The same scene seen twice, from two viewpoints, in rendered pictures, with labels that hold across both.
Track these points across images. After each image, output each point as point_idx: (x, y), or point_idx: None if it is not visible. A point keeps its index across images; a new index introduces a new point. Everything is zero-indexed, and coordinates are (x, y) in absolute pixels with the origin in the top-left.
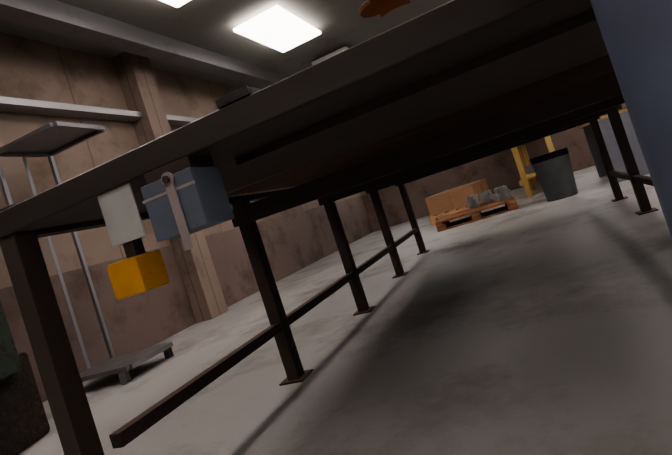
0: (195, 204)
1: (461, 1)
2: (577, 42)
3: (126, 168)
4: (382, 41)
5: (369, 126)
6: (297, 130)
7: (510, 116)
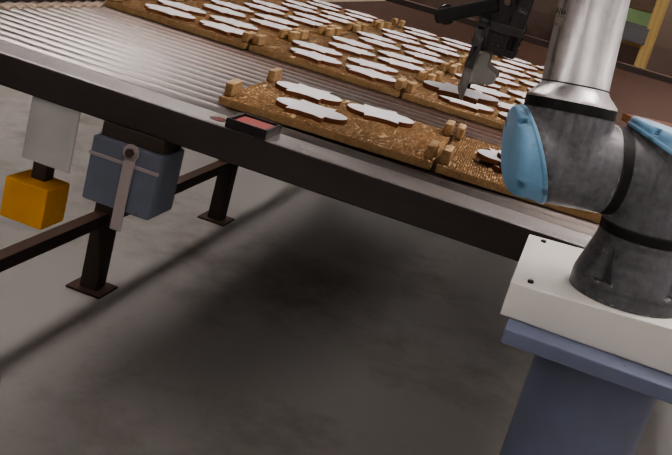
0: (146, 195)
1: (492, 221)
2: None
3: (87, 99)
4: (411, 197)
5: None
6: None
7: None
